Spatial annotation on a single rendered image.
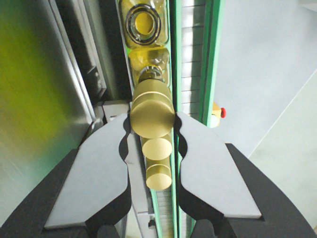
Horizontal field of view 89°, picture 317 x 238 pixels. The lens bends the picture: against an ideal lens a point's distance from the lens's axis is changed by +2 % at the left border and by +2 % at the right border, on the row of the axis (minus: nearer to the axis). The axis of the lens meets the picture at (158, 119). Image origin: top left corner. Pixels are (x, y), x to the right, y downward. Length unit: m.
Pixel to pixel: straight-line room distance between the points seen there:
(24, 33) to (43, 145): 0.12
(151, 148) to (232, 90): 0.52
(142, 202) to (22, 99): 0.70
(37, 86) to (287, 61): 0.70
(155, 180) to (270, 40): 0.57
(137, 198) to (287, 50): 0.79
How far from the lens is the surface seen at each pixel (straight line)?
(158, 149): 0.18
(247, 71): 0.66
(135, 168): 0.64
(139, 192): 0.76
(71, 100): 0.29
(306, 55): 0.76
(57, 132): 0.25
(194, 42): 0.43
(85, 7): 0.53
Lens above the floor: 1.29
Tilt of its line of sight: 57 degrees down
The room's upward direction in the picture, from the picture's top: 175 degrees clockwise
